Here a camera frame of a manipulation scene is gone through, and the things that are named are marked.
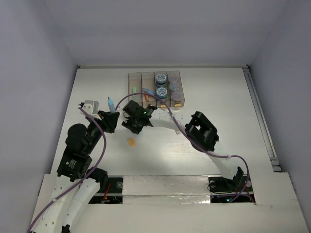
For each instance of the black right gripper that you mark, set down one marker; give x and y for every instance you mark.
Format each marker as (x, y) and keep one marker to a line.
(127, 123)

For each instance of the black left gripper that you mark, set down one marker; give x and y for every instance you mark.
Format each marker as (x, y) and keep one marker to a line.
(107, 119)

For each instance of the orange eraser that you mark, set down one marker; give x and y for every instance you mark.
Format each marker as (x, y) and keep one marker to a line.
(131, 142)

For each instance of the light blue marker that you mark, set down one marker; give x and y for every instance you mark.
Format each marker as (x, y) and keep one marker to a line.
(111, 106)

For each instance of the blue highlighter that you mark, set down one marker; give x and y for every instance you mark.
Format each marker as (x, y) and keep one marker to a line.
(148, 92)

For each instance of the blue label putty jar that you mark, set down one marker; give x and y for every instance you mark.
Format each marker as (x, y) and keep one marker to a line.
(162, 93)

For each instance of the clear paper clip jar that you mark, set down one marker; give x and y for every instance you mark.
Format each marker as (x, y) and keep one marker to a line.
(176, 96)

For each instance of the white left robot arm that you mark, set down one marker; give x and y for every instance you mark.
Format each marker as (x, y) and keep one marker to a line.
(76, 181)

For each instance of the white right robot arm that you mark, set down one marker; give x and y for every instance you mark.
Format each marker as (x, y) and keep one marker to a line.
(202, 135)

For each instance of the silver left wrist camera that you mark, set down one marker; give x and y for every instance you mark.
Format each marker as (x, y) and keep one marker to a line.
(90, 106)

